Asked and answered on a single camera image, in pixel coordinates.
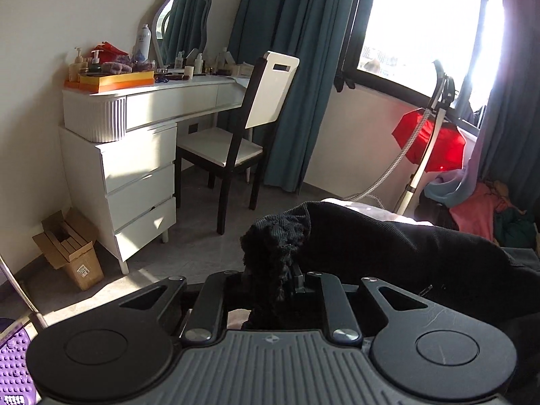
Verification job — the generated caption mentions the black sweatpants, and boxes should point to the black sweatpants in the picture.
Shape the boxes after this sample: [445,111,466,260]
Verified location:
[241,200,539,404]

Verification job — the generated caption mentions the pile of coloured clothes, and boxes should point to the pile of coloured clothes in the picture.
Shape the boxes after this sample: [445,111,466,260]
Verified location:
[414,181,539,250]

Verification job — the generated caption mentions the pastel bed sheet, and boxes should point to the pastel bed sheet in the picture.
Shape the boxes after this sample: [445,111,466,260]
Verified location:
[323,198,433,227]

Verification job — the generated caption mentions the cardboard box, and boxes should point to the cardboard box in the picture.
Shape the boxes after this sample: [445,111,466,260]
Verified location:
[33,208,104,291]

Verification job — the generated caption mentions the white black chair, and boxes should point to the white black chair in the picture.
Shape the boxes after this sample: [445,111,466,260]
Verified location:
[176,51,300,235]

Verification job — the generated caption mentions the white dressing table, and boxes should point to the white dressing table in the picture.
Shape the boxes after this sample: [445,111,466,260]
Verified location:
[59,76,248,273]

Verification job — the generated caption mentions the purple spiked mat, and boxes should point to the purple spiked mat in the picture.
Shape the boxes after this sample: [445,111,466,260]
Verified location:
[0,318,38,405]

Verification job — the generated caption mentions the red garment on steamer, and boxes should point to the red garment on steamer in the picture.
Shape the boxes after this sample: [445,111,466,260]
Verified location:
[390,108,469,174]

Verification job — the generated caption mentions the teal curtain right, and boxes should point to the teal curtain right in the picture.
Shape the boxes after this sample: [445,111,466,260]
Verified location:
[480,0,539,209]

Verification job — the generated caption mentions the teal curtain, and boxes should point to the teal curtain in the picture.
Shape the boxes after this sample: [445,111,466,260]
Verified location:
[480,0,539,209]
[227,0,368,195]

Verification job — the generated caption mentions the orange tray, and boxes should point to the orange tray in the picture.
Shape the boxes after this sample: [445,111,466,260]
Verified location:
[64,71,154,93]

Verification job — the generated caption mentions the white spray bottle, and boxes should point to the white spray bottle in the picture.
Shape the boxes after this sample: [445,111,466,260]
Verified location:
[133,25,152,62]

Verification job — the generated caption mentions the teal curtain left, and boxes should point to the teal curtain left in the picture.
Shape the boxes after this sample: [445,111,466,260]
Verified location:
[227,0,368,195]

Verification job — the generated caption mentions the wavy frame mirror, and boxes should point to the wavy frame mirror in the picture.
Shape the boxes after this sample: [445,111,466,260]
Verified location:
[151,0,211,68]

